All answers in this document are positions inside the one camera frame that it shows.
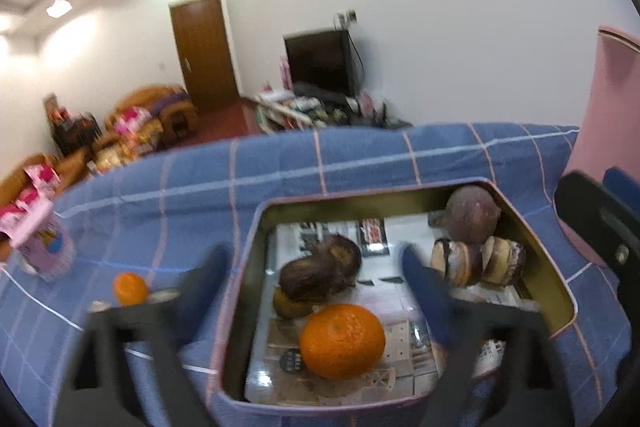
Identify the orange leather sofa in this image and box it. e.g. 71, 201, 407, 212
0, 152, 91, 218
105, 86, 198, 142

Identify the brown wooden door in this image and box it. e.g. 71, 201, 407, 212
169, 0, 241, 115

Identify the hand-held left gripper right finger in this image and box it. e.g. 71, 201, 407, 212
400, 244, 576, 427

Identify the pink floral pillow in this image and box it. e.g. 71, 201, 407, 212
0, 189, 51, 233
114, 107, 151, 132
27, 164, 61, 188

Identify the pink tin box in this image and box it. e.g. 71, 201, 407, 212
207, 177, 578, 427

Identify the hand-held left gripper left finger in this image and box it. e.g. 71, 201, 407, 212
60, 244, 233, 427

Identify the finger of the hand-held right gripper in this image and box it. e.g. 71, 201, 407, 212
554, 166, 640, 288

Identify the large orange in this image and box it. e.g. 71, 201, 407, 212
300, 304, 387, 380

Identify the small orange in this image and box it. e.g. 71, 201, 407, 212
113, 272, 150, 306

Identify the dark brown wrinkled fruit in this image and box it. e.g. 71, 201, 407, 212
278, 257, 346, 305
312, 234, 362, 288

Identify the pink plastic container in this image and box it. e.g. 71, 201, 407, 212
562, 25, 640, 268

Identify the cluttered TV stand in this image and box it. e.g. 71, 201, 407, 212
255, 89, 401, 132

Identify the pile of snack packets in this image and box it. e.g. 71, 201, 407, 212
87, 137, 166, 172

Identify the black cluttered rack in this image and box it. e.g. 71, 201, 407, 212
47, 107, 98, 155

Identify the purple fig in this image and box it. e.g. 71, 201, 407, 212
429, 186, 502, 244

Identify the chocolate iced doughnut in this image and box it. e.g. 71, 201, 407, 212
431, 238, 483, 286
481, 236, 527, 285

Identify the black television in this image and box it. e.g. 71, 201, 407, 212
283, 28, 358, 98

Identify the olive-brown kiwi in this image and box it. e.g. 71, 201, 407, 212
272, 287, 313, 320

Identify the blue plaid blanket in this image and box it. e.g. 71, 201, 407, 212
0, 122, 640, 427

